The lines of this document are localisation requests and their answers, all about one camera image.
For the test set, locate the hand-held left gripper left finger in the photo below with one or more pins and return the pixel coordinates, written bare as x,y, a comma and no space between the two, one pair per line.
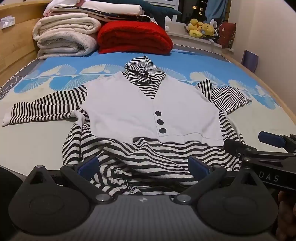
89,166

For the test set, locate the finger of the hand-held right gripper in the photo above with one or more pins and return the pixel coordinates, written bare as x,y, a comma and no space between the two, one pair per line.
235,148
270,138

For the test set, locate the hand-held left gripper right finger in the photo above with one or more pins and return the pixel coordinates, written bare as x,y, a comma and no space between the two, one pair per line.
197,168

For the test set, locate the white and striped hooded top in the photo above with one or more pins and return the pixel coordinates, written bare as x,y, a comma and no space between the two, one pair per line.
120,109

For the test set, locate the person's right hand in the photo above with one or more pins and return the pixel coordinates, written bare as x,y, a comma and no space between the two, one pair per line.
289,213

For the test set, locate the blue patterned bed mat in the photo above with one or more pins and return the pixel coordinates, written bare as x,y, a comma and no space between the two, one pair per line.
34,139

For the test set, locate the purple box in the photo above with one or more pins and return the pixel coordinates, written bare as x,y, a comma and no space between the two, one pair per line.
249,60

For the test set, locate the dark red plush cushion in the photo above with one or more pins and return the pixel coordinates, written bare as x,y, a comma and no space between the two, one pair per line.
227,34

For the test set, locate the yellow plush toy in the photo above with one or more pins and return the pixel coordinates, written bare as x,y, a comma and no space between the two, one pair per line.
207,29
196,29

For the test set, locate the white window sill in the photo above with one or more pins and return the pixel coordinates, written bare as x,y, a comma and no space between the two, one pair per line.
182,34

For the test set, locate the red folded blanket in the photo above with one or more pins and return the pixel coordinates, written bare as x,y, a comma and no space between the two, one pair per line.
134,38

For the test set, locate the blue curtain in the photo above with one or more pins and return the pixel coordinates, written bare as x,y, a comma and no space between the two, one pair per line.
215,10

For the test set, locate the wooden headboard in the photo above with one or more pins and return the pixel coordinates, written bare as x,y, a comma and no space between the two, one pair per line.
16,46

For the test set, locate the blue shark plush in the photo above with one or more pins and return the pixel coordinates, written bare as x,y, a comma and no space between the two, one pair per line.
159,9

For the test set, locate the white folded sheet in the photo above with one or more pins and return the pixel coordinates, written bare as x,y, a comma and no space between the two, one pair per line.
111,8

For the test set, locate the clear tissue packet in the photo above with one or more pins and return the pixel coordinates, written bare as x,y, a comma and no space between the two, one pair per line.
6,22

